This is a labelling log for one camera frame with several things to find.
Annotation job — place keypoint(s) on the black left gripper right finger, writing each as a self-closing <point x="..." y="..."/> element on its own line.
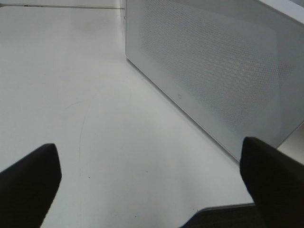
<point x="275" y="182"/>

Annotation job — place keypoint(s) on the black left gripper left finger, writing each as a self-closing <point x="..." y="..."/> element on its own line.
<point x="28" y="188"/>

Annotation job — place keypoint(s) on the white microwave door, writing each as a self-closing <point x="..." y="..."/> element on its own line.
<point x="236" y="67"/>

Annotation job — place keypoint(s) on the white microwave oven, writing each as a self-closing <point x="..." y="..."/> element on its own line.
<point x="291" y="8"/>

